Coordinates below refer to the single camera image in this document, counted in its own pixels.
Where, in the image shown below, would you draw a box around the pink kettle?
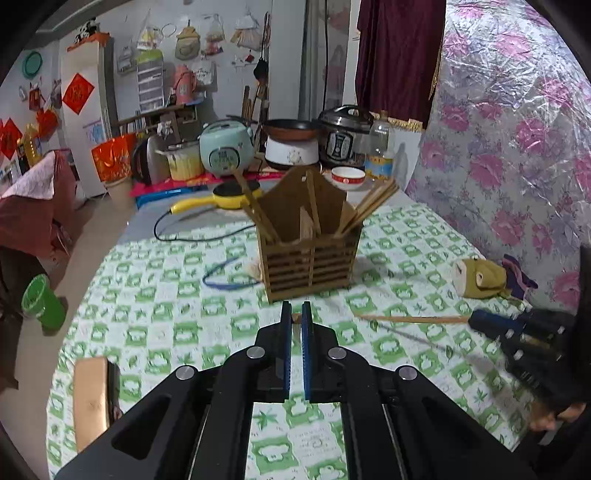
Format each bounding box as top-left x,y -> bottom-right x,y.
173,65 -> 204,107

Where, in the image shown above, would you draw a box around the red hanging ornament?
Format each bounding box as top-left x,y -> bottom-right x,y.
36,108 -> 60,139

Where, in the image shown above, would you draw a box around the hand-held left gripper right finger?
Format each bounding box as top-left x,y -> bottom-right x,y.
302,301 -> 539,480

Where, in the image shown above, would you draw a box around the black silver pressure cooker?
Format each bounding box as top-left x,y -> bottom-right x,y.
316,105 -> 375,169

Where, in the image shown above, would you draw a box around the beige waste bin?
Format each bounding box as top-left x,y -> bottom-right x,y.
104,178 -> 135,211

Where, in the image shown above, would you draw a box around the white drawer unit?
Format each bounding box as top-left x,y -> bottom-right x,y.
136,51 -> 166,114

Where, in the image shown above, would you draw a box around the maroon furniture cover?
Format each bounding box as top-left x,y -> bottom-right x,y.
0,150 -> 77,260

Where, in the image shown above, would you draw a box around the red gift bag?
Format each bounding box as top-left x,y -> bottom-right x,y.
91,134 -> 137,184

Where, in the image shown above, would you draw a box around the teal plate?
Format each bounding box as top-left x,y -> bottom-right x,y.
22,51 -> 44,79

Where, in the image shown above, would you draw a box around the panda toy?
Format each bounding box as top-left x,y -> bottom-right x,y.
76,18 -> 100,45

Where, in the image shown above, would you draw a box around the red diamond paper decoration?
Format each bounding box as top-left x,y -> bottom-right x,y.
61,73 -> 96,116
0,117 -> 23,160

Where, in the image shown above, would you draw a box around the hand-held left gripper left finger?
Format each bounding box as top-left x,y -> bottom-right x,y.
54,301 -> 293,480

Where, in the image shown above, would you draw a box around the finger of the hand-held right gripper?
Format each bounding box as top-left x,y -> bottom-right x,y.
498,334 -> 544,371
468,309 -> 532,340

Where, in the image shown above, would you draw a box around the dark electric kettle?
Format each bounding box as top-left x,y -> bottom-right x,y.
131,137 -> 160,186

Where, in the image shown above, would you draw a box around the white refrigerator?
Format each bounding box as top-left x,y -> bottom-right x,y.
60,34 -> 116,199

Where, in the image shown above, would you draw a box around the blue elastic band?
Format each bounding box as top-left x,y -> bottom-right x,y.
202,258 -> 260,292

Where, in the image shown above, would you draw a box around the floral pink plastic sheet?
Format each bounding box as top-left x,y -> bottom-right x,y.
406,0 -> 591,315

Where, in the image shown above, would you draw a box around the olive green frog plush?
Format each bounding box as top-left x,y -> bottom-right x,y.
454,257 -> 513,300

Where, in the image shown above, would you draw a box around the person's right hand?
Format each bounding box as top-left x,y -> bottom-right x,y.
529,401 -> 590,433

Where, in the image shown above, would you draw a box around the mint green rice cooker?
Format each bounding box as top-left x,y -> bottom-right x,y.
198,119 -> 255,177

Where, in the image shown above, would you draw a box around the red and white bowl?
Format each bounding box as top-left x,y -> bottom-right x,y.
331,166 -> 367,191

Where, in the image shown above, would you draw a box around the wooden rolling pins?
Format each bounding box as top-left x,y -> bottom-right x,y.
240,85 -> 271,126

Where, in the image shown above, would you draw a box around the tan flat rectangular object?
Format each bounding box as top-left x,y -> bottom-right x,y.
73,356 -> 123,456

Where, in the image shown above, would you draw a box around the yellow cooking oil bottle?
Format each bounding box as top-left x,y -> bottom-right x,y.
21,124 -> 42,167

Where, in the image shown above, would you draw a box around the white electric cooker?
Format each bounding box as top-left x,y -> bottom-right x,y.
264,136 -> 322,169

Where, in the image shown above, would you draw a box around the cream lidded bucket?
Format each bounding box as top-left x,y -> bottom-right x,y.
159,147 -> 204,182

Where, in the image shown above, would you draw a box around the purple cloth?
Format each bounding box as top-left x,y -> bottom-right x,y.
501,254 -> 539,292

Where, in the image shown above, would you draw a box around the bundle of wooden chopsticks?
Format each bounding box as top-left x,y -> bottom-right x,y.
333,179 -> 400,239

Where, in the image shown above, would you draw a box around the black hanging item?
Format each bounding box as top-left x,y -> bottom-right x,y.
253,14 -> 271,84

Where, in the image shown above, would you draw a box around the yellow electric pan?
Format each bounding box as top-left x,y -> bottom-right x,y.
168,181 -> 265,217

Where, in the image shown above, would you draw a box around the clear plastic bottle yellow label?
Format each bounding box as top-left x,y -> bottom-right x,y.
366,111 -> 396,182

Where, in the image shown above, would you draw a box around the black power cable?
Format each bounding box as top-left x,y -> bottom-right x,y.
154,208 -> 259,243

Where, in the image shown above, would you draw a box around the green plastic bucket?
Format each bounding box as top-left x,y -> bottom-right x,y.
21,273 -> 68,332

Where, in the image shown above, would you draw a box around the green patterned tablecloth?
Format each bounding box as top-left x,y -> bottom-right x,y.
46,189 -> 555,480

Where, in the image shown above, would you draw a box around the wooden slatted utensil holder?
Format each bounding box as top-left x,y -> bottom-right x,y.
256,167 -> 363,304

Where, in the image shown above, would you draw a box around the maroon curtain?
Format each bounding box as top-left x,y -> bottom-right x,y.
355,0 -> 447,132

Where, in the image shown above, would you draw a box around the copper frying pan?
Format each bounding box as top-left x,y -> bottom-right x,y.
262,119 -> 321,142

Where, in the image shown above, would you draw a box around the wooden chopstick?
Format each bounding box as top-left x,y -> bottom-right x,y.
307,171 -> 322,236
355,313 -> 472,325
232,168 -> 281,244

